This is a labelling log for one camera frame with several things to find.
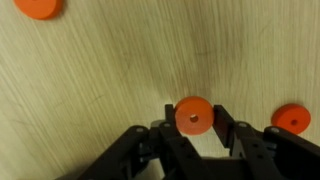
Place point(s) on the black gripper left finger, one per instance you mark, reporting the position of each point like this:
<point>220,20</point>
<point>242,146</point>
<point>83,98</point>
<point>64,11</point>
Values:
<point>169,115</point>

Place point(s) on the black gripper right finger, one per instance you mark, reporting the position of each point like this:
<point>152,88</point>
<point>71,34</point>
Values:
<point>223,123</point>

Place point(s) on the orange disc with hole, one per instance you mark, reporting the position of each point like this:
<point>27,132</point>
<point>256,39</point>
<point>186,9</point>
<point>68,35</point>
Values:
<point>186,110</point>
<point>38,8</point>
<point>285,115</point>

